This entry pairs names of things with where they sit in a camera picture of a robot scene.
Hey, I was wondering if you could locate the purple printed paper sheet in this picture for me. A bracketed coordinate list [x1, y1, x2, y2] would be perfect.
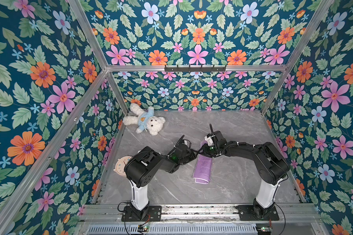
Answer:
[193, 154, 213, 184]

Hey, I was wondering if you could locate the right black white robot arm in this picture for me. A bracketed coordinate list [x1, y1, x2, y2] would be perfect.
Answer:
[199, 124, 290, 211]

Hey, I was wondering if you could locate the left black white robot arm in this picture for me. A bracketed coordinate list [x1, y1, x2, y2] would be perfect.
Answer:
[124, 136, 199, 212]

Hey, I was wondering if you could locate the white teddy bear blue shirt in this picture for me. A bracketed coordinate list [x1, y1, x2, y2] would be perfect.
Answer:
[123, 103, 166, 136]

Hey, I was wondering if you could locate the beige round toy clock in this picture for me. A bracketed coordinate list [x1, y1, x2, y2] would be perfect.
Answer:
[114, 156, 132, 177]

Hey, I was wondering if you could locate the white ventilation grille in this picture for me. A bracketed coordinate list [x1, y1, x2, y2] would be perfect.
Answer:
[87, 224, 257, 235]

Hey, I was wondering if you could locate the black hook rail on frame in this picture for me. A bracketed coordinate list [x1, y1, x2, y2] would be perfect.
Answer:
[164, 65, 227, 73]

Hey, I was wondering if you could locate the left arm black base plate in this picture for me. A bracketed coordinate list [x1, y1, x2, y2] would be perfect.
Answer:
[121, 205, 162, 222]

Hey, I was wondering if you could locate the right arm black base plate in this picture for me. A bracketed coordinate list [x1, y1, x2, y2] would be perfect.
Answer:
[235, 205, 280, 221]

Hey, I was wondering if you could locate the aluminium front mounting rail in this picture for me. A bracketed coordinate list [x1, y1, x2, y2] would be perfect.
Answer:
[79, 203, 323, 224]

